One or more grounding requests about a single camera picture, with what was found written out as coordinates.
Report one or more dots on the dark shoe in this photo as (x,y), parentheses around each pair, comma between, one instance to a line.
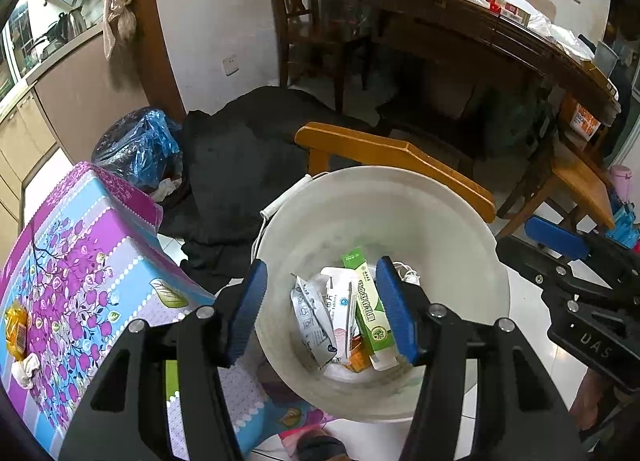
(320,448)

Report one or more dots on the white wall socket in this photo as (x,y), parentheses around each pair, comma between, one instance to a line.
(231,66)

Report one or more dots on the person's right forearm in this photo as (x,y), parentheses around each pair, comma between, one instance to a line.
(592,401)

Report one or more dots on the blue plastic packet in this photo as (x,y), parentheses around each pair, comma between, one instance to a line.
(627,227)

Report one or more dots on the dark wooden chair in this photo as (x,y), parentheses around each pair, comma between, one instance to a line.
(295,6)

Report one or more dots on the dark wooden table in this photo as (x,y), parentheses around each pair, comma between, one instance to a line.
(450,11)

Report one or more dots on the white plastic bucket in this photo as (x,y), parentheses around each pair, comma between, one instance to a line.
(400,211)

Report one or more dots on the black cloth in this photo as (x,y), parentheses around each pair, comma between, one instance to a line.
(240,166)

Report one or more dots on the floral purple tablecloth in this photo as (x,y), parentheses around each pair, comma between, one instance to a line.
(100,251)

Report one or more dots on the orange yellow wrapper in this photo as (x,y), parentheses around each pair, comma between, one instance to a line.
(16,333)

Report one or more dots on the white cardboard box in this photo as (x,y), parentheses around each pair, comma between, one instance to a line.
(337,291)

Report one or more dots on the green white box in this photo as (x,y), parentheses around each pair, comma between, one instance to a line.
(372,321)

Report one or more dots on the white printed sachet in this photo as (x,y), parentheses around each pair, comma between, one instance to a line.
(310,316)

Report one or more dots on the dark green bag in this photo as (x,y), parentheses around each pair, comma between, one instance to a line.
(515,116)

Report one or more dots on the wooden stool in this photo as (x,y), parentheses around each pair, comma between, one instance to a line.
(575,176)

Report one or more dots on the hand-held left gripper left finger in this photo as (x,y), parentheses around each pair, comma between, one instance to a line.
(245,313)

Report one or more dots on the blue plastic trash bag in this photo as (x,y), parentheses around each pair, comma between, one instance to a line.
(145,146)

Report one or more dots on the orange paper bag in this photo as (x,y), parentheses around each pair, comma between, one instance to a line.
(358,358)

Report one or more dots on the crumpled white tissue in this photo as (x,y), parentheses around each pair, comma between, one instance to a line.
(27,371)

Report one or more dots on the beige hanging bags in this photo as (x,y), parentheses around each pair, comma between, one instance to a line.
(120,11)

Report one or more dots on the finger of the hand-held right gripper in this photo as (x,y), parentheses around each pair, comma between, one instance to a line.
(530,266)
(555,238)

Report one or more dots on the red white boxes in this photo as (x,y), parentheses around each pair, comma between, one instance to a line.
(510,11)

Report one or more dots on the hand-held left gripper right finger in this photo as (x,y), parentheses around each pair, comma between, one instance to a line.
(395,311)

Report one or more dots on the beige kitchen cabinets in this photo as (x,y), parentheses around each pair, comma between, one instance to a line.
(20,141)

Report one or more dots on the pink cup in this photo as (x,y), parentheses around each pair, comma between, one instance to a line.
(620,183)

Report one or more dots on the orange white box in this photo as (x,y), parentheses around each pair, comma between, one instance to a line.
(586,118)

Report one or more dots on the light wooden chair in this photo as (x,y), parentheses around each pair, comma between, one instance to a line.
(390,153)

